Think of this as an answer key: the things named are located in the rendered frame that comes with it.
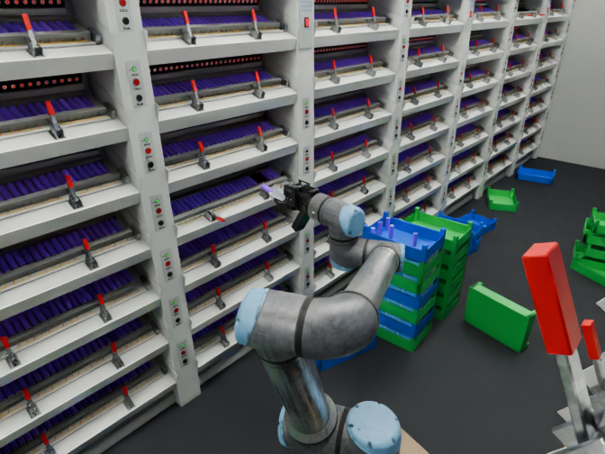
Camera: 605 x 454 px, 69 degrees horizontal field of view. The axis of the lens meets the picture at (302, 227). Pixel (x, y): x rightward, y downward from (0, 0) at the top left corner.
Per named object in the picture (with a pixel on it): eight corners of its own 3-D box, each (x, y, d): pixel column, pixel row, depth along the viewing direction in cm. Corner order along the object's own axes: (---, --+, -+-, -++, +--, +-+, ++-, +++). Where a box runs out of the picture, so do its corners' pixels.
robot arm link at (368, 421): (394, 493, 120) (398, 453, 112) (334, 475, 126) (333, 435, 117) (402, 444, 133) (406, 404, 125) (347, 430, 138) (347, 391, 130)
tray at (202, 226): (296, 195, 191) (302, 178, 184) (175, 247, 151) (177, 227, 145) (266, 170, 199) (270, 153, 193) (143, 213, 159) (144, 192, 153)
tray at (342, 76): (392, 82, 218) (403, 54, 209) (311, 100, 179) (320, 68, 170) (362, 63, 227) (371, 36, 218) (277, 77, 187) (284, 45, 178)
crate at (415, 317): (435, 303, 208) (437, 289, 204) (415, 325, 194) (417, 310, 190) (379, 281, 225) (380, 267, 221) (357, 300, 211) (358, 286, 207)
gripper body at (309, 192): (298, 178, 148) (324, 187, 140) (298, 202, 152) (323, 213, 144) (281, 184, 143) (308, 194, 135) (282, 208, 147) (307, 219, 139)
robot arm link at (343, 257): (361, 276, 136) (362, 242, 130) (325, 271, 140) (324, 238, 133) (367, 259, 144) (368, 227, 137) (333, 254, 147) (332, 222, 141)
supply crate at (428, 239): (444, 244, 193) (446, 228, 189) (424, 263, 179) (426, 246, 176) (383, 225, 210) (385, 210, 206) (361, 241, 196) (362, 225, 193)
